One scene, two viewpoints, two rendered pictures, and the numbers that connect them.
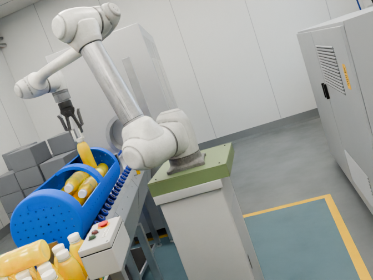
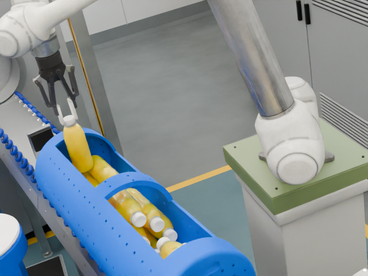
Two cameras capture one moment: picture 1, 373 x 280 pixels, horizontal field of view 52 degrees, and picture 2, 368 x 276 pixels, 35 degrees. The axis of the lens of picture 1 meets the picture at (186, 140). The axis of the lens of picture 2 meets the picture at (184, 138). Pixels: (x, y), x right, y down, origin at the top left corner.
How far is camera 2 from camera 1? 1.35 m
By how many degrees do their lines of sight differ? 32
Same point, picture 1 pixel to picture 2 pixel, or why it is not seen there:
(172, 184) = (306, 193)
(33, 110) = not seen: outside the picture
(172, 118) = (307, 96)
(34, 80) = (40, 24)
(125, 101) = (280, 80)
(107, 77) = (260, 40)
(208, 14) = not seen: outside the picture
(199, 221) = (327, 237)
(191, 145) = not seen: hidden behind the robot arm
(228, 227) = (358, 239)
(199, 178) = (342, 180)
